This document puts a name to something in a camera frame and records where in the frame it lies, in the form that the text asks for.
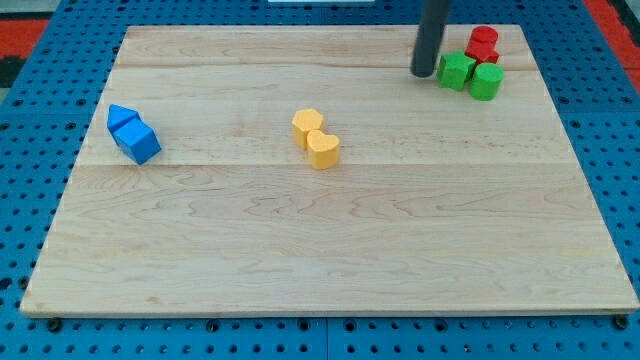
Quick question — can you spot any yellow hexagon block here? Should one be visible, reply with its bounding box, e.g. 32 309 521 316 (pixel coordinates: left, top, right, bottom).
292 108 324 149

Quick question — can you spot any yellow heart block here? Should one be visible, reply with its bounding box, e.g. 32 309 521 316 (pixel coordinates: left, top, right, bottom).
307 130 340 170

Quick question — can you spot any light wooden board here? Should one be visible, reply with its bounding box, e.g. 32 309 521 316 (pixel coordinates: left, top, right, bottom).
20 25 639 318

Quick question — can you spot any green star block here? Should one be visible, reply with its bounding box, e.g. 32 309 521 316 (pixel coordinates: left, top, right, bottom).
437 50 476 91

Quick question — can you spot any blue cube block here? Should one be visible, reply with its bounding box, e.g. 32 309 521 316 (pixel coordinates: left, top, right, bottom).
114 120 162 165

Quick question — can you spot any green cylinder block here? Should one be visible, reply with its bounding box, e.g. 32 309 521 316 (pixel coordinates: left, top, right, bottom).
469 63 505 101

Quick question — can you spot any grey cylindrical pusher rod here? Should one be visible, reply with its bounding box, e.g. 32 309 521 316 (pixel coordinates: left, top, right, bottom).
410 0 452 78

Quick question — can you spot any blue triangle block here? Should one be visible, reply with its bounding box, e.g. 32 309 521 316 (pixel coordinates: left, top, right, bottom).
107 104 141 146

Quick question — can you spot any red star block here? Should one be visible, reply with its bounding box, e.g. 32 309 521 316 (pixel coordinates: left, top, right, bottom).
465 40 500 64

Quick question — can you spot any red cylinder block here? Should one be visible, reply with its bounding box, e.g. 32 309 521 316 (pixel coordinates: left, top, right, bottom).
470 25 499 46

